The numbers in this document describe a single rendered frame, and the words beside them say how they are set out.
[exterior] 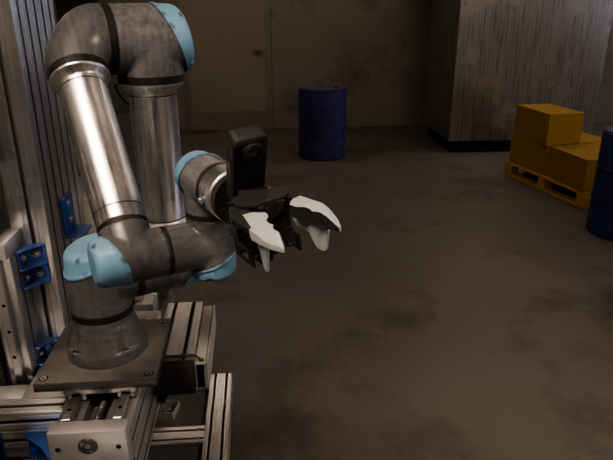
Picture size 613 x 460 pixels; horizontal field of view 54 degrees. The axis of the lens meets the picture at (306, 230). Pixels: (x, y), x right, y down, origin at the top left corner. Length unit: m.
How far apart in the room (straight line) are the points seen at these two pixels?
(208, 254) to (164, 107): 0.32
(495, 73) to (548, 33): 0.68
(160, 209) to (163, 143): 0.13
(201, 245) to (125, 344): 0.38
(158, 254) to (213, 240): 0.09
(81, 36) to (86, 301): 0.47
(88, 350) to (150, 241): 0.38
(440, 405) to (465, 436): 0.21
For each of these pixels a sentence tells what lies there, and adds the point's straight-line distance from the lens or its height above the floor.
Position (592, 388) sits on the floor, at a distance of 3.16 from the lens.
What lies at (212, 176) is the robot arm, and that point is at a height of 1.47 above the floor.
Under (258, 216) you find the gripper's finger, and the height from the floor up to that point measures 1.46.
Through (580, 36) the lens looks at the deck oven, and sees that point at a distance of 7.46.
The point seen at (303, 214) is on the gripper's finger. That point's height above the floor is 1.46.
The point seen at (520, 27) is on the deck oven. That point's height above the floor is 1.36.
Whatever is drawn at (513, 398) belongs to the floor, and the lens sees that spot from 2.96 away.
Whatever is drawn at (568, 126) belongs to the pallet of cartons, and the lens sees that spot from 5.99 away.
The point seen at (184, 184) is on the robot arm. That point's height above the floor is 1.44.
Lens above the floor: 1.70
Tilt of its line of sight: 22 degrees down
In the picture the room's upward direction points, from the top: straight up
